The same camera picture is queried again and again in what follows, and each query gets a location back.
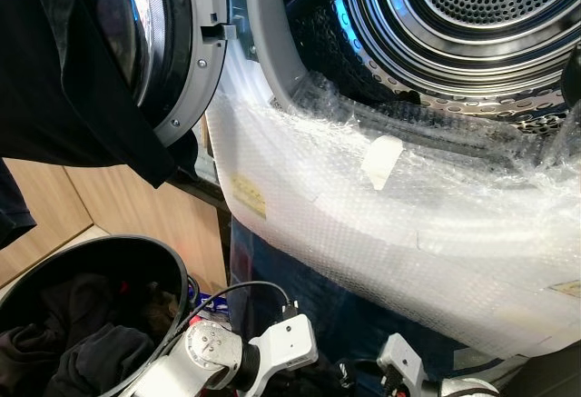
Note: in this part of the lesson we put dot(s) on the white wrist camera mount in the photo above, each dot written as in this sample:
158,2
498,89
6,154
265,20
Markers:
286,341
399,361

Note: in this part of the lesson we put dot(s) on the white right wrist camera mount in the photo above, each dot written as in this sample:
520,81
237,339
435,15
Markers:
399,361

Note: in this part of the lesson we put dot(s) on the yellow triangle warning sticker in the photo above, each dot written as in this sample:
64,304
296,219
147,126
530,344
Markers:
570,288

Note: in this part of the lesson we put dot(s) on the round grey washer door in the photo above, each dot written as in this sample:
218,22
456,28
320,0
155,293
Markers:
195,43

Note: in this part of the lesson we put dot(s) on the clear bubble wrap sheet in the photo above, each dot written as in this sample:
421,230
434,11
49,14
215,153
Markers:
408,233

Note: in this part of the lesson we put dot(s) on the perforated steel washer drum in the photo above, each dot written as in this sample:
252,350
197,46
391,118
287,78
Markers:
490,6

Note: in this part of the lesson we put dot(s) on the yellow rectangular label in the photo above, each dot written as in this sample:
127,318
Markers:
248,195

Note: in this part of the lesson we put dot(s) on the round black laundry basket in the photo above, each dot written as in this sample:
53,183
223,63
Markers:
136,252

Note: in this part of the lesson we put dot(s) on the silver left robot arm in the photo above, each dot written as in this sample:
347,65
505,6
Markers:
200,356

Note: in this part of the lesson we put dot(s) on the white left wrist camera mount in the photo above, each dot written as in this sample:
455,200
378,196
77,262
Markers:
286,341

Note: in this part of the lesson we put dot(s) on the white tape strip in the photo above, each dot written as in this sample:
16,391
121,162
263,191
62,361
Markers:
382,161

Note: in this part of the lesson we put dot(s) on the blue and white box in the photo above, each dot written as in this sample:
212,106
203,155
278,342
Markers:
211,302

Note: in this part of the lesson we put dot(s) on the large black garment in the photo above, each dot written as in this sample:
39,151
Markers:
64,61

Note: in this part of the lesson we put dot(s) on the bubble-wrapped front-load washing machine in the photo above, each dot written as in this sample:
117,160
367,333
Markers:
272,15

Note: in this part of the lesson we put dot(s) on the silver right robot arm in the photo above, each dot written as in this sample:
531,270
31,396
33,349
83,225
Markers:
467,388

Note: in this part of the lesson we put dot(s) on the crumpled tan brown garment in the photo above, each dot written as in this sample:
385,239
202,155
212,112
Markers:
163,304

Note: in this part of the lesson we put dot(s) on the crumpled black garment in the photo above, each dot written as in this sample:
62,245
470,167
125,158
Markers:
91,353

